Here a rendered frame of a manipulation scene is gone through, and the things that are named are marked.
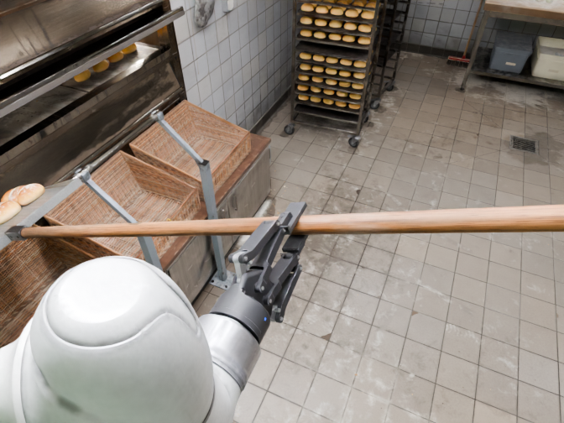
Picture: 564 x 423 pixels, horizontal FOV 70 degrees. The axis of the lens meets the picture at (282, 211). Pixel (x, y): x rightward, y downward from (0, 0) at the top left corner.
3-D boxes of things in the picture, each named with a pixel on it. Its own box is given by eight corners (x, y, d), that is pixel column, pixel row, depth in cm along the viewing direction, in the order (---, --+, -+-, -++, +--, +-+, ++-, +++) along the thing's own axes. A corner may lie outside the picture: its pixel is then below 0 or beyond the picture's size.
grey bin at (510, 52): (486, 68, 433) (494, 46, 416) (489, 51, 465) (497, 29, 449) (522, 75, 422) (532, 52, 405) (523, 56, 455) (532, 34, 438)
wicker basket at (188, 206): (61, 253, 203) (39, 215, 184) (132, 186, 240) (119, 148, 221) (142, 284, 190) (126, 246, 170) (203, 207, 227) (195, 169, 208)
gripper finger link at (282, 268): (266, 299, 53) (269, 307, 54) (302, 251, 62) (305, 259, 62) (243, 297, 55) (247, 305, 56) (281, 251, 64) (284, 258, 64)
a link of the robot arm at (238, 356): (198, 388, 51) (221, 347, 55) (254, 403, 46) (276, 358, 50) (160, 344, 47) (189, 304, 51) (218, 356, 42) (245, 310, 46)
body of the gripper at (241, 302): (193, 308, 50) (230, 255, 56) (224, 349, 54) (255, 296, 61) (239, 314, 46) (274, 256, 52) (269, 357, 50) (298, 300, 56)
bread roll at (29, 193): (42, 190, 153) (32, 179, 151) (49, 190, 149) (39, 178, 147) (19, 207, 147) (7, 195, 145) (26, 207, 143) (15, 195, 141)
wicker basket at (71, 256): (-52, 357, 164) (-97, 322, 145) (54, 258, 201) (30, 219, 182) (37, 408, 150) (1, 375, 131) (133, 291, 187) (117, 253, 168)
